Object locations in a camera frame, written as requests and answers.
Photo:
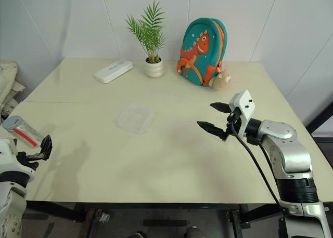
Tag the green artificial palm plant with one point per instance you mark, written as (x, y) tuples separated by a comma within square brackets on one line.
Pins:
[(149, 32)]

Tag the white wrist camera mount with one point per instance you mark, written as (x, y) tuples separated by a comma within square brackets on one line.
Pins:
[(245, 105), (6, 155)]

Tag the black metal side frame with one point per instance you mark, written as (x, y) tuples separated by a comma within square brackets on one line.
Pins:
[(321, 117)]

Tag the beige plush toy pendant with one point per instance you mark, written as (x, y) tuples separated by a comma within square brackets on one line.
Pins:
[(221, 82)]

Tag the metal caster wheel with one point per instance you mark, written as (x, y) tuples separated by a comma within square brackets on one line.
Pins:
[(104, 217)]

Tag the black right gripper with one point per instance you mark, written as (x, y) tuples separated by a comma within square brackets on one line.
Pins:
[(234, 114)]

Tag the white ribbed plant pot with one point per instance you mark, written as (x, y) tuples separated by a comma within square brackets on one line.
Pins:
[(154, 69)]

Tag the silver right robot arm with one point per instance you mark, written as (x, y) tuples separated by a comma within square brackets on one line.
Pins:
[(291, 155)]

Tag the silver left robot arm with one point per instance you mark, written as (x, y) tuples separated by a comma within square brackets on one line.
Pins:
[(10, 209)]

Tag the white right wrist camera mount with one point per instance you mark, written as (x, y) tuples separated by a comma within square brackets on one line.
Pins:
[(245, 105)]

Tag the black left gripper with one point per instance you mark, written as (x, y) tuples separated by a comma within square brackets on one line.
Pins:
[(27, 164)]

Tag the dark rounded shoe shape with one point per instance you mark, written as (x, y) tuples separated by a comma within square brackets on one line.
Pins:
[(139, 235), (195, 232)]

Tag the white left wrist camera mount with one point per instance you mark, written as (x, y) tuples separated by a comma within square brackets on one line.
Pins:
[(6, 155)]

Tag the beige cloth bag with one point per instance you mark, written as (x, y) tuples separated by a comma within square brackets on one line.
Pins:
[(7, 84)]

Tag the clear plastic container lid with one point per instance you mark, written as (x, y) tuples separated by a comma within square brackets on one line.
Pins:
[(136, 118)]

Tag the white rectangular box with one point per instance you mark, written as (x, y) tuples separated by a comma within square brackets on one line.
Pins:
[(113, 71)]

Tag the red white tube packet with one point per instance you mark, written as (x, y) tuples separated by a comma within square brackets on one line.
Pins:
[(24, 132)]

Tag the teal dinosaur backpack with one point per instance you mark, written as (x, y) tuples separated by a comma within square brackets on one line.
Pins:
[(201, 53)]

